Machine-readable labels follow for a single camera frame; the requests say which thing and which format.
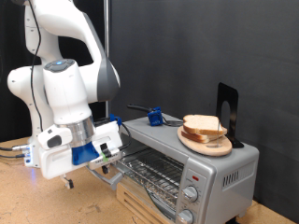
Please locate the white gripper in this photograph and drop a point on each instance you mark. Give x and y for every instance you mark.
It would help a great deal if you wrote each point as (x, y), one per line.
(56, 161)

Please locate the slotted spatula with blue block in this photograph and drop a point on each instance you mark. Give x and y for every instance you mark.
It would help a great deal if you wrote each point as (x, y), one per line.
(155, 117)

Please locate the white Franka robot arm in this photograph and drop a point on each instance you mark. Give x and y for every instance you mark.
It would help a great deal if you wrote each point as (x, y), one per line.
(65, 93)

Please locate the metal oven rack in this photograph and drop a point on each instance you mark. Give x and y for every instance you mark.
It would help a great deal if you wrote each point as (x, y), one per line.
(152, 171)

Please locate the silver oven knob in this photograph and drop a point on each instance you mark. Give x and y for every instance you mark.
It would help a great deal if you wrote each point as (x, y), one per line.
(190, 193)
(185, 216)

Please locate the silver toaster oven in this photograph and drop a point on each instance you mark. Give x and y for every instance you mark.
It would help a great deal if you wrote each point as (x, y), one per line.
(205, 177)

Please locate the red indicator light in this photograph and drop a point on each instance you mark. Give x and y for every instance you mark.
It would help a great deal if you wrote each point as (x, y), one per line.
(195, 178)

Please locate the round wooden plate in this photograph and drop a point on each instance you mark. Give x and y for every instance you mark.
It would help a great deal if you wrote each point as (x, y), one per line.
(211, 149)

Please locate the vertical metal pole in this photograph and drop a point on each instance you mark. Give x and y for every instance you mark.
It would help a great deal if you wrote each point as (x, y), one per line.
(106, 25)

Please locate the black metal bookend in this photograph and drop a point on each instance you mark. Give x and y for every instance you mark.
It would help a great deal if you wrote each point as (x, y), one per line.
(225, 93)

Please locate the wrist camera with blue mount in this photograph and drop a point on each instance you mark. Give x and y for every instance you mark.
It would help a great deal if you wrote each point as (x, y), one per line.
(84, 154)

